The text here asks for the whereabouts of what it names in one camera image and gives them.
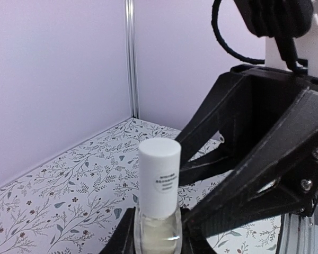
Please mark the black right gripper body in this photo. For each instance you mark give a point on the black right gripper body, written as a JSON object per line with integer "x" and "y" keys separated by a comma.
{"x": 257, "y": 98}

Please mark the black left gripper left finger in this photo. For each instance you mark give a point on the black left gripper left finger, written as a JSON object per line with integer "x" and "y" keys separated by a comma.
{"x": 122, "y": 240}

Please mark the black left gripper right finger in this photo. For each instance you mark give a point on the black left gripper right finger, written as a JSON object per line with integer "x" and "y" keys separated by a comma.
{"x": 193, "y": 242}

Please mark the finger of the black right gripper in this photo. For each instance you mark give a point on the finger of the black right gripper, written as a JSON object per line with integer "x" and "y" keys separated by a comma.
{"x": 279, "y": 174}
{"x": 201, "y": 128}

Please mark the clear nail polish bottle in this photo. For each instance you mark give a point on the clear nail polish bottle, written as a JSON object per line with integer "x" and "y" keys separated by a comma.
{"x": 157, "y": 235}

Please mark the aluminium corner post right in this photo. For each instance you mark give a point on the aluminium corner post right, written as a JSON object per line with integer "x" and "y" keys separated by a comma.
{"x": 131, "y": 58}

